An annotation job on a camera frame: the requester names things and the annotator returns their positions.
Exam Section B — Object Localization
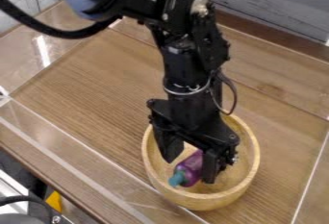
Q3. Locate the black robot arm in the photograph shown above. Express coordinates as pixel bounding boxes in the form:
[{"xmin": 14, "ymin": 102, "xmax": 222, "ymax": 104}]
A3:
[{"xmin": 0, "ymin": 0, "xmax": 239, "ymax": 184}]

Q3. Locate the brown wooden bowl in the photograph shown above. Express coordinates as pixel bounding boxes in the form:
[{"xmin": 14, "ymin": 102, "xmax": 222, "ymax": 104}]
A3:
[{"xmin": 141, "ymin": 115, "xmax": 260, "ymax": 211}]

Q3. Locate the yellow and black equipment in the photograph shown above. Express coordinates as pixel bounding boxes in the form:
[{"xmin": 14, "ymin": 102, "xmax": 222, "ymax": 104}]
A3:
[{"xmin": 26, "ymin": 188, "xmax": 89, "ymax": 224}]

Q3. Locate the clear acrylic tray wall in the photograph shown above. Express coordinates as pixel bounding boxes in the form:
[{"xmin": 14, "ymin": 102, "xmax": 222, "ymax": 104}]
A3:
[{"xmin": 0, "ymin": 93, "xmax": 208, "ymax": 224}]

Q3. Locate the black cable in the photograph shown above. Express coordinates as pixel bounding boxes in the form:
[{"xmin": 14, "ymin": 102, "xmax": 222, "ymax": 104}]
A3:
[{"xmin": 0, "ymin": 195, "xmax": 54, "ymax": 224}]

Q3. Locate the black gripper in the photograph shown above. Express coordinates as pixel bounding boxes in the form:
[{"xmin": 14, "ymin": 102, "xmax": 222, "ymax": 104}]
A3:
[{"xmin": 147, "ymin": 92, "xmax": 240, "ymax": 184}]

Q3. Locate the purple toy eggplant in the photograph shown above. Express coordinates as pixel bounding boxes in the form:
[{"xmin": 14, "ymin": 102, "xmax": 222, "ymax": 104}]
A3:
[{"xmin": 168, "ymin": 150, "xmax": 203, "ymax": 187}]

